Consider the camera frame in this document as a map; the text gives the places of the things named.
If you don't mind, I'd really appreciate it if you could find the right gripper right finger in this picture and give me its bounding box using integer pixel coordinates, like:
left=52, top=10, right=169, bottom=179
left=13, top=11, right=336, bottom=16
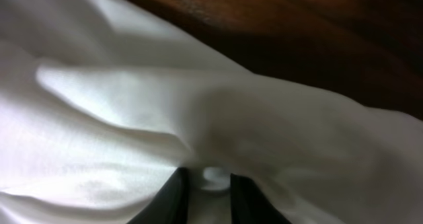
left=230, top=174, right=291, bottom=224

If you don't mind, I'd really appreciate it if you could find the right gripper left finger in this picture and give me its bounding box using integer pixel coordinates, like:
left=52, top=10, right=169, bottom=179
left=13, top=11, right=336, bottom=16
left=128, top=168, right=190, bottom=224

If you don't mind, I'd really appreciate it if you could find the white printed t-shirt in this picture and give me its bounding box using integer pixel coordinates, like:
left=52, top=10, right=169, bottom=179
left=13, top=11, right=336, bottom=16
left=1, top=0, right=422, bottom=223

